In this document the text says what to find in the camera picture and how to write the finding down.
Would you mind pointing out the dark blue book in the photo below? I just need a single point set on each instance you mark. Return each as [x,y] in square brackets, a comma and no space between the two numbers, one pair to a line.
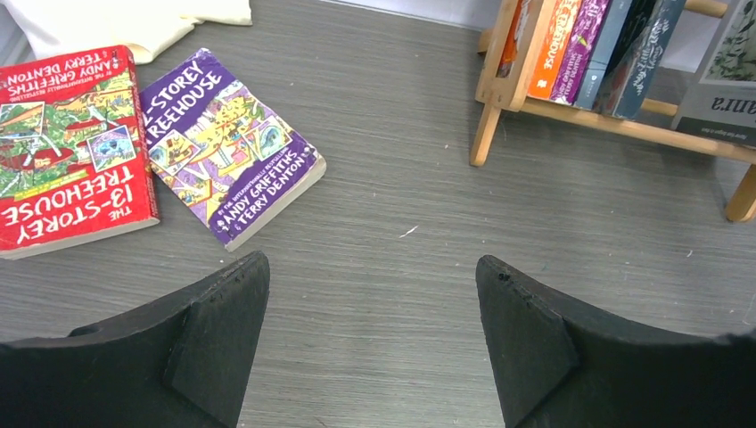
[604,45]

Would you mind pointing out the red treehouse book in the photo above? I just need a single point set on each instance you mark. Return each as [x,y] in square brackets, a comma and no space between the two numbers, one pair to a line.
[74,164]

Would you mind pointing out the wooden book rack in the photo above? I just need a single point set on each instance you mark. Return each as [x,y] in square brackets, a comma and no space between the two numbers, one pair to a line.
[511,94]

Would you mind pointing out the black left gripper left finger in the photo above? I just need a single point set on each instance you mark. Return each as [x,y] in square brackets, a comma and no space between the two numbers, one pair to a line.
[183,360]

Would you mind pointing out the cream cloth bag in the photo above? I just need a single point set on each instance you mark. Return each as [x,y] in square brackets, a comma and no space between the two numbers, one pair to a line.
[146,28]

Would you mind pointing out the purple yellow treehouse book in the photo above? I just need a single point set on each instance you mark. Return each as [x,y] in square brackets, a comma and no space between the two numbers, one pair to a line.
[229,158]

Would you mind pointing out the floral white book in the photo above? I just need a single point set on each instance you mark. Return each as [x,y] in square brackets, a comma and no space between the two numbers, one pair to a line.
[643,41]

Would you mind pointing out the purple cartoon book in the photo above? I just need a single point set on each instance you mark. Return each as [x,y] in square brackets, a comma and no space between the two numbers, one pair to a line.
[580,45]

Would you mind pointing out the grey ianra book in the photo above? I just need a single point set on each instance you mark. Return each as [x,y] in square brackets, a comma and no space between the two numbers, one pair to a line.
[720,102]

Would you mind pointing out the orange treehouse book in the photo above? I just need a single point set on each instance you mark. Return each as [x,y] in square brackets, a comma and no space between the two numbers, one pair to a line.
[551,51]

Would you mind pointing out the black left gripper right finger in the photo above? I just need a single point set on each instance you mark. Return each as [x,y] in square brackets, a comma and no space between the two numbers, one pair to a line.
[558,361]

